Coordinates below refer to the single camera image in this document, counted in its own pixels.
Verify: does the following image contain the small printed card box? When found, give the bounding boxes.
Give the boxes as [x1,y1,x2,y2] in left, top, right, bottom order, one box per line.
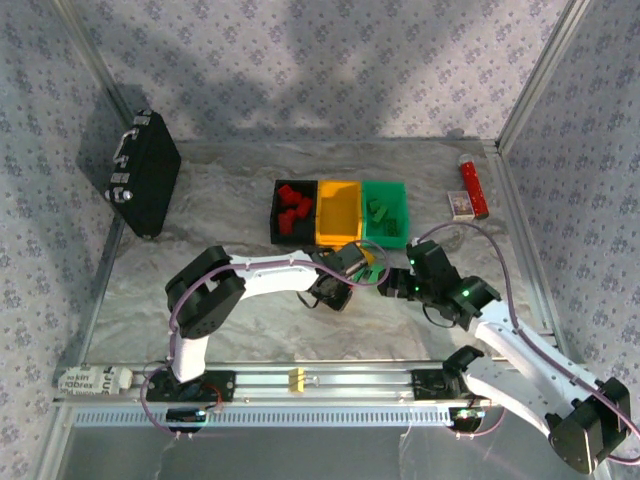
[447,190,478,223]

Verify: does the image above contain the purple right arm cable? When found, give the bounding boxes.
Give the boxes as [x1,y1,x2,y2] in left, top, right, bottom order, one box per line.
[409,221,640,467]

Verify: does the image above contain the black plastic bin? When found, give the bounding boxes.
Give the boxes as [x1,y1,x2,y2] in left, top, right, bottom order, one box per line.
[269,179,320,246]

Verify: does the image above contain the grey metal panel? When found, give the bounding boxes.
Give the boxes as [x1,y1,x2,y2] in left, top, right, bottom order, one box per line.
[49,424,607,480]

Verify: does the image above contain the green plastic bin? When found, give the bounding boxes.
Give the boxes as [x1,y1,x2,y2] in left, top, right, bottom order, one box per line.
[360,180,412,251]

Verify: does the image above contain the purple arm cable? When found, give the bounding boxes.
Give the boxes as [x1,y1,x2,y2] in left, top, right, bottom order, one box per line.
[409,221,640,467]
[140,239,392,442]

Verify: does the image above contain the floral patterned cloth backdrop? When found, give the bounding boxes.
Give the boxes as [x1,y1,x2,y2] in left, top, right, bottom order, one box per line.
[0,0,640,480]

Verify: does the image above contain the yellow plastic bin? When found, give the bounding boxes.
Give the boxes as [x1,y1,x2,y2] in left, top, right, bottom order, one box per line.
[314,180,364,250]

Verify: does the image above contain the black case with metal handle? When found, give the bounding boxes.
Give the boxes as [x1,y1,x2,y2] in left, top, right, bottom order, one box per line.
[103,108,183,239]

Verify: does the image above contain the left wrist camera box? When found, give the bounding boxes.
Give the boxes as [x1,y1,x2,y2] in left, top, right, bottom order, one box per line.
[338,243,370,275]

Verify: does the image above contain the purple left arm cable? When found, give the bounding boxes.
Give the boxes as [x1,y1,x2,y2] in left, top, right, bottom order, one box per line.
[140,239,392,442]

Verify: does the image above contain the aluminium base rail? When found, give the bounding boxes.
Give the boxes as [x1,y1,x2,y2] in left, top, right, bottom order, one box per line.
[52,360,599,407]

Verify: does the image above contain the slotted grey cable duct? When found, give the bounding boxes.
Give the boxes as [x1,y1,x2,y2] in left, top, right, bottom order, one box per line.
[72,404,454,429]

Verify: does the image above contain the aluminium frame post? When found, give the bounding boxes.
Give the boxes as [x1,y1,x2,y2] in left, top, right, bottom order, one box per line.
[49,0,136,124]
[497,0,594,154]

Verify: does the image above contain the red glitter tube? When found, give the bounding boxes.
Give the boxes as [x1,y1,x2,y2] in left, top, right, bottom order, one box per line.
[458,153,491,221]

